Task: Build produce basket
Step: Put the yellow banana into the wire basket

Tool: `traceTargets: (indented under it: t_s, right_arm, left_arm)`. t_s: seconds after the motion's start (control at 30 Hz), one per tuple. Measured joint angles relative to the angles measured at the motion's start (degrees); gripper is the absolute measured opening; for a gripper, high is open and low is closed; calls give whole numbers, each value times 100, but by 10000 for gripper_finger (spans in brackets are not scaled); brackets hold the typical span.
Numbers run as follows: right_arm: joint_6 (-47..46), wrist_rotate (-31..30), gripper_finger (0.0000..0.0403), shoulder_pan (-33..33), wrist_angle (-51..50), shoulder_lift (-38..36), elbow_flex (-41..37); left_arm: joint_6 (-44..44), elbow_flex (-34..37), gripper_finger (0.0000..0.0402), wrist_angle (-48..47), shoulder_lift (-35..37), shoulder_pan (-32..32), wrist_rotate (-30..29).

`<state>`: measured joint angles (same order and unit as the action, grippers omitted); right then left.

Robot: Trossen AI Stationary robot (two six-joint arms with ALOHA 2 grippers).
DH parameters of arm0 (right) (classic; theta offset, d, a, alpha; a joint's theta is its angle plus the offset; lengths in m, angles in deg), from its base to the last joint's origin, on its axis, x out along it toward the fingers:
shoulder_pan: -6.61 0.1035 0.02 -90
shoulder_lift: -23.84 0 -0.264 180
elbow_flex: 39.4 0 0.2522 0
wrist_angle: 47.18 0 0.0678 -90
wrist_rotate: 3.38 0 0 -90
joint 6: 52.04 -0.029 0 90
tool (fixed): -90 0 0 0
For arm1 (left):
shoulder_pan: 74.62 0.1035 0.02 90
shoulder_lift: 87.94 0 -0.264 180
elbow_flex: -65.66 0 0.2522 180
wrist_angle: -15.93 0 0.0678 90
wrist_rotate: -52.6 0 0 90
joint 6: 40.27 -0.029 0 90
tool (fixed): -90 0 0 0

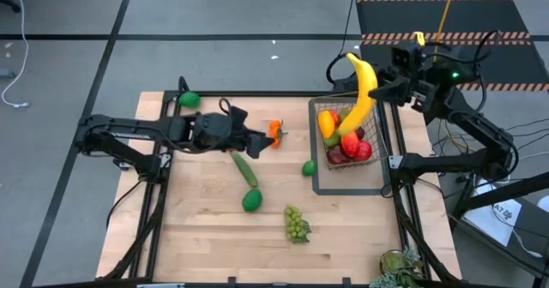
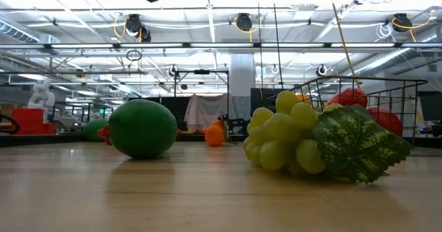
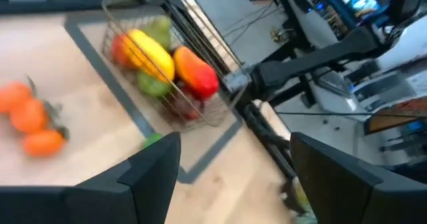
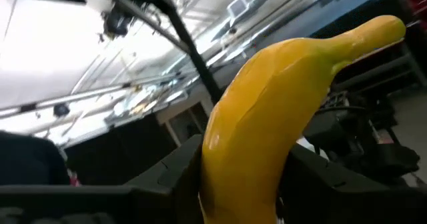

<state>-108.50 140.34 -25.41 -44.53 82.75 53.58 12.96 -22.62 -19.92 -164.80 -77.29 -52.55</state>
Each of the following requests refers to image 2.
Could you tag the red orange mango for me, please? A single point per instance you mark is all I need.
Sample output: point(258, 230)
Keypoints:
point(385, 119)

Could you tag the white pillar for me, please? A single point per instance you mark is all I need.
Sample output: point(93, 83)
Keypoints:
point(241, 76)

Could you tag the white cloth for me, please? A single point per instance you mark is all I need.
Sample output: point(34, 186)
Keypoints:
point(203, 109)

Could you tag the large green lime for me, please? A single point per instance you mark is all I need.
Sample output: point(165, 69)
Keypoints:
point(143, 128)

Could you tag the dark red plum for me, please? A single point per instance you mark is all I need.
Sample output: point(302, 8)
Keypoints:
point(179, 132)

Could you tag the black panel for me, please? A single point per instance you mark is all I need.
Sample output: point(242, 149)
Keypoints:
point(259, 101)

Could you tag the dark red grape bunch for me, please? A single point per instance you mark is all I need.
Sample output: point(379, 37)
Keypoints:
point(103, 135)

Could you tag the orange tangerines with leaf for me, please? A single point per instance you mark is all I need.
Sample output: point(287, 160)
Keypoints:
point(214, 136)

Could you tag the red bin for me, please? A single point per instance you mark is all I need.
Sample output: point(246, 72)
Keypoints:
point(29, 121)

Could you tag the green grape bunch with leaf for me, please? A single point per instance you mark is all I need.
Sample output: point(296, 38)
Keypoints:
point(283, 128)

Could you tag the black monitor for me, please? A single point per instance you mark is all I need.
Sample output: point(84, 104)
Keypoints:
point(431, 106)

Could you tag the black background frame rig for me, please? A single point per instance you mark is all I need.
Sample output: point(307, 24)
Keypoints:
point(202, 72)

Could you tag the silver ventilation duct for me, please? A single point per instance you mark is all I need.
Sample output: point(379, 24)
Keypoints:
point(397, 57)

